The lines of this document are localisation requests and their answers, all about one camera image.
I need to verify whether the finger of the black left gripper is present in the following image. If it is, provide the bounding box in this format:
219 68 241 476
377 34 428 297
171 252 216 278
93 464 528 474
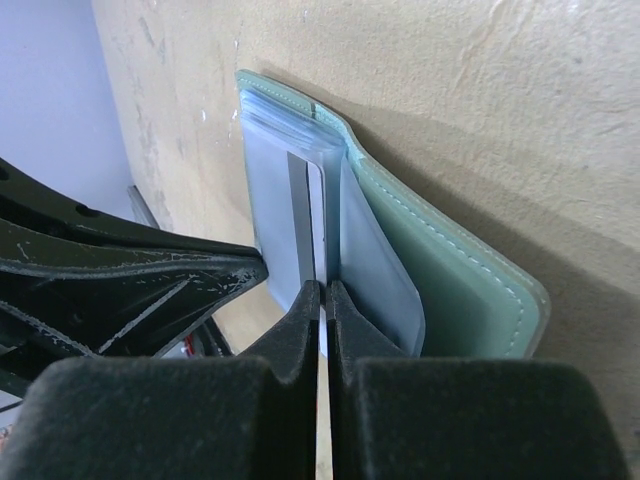
1 163 267 395

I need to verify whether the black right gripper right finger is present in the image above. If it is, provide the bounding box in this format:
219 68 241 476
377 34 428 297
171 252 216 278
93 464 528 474
327 281 631 479

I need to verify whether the white magnetic stripe card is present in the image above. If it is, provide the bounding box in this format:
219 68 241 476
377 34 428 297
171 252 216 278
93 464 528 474
286 152 332 359

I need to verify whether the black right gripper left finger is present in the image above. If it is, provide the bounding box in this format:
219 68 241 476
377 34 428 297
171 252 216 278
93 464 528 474
1 281 320 479

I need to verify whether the teal leather card holder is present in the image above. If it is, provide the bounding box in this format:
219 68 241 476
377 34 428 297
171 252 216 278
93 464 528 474
236 70 550 359

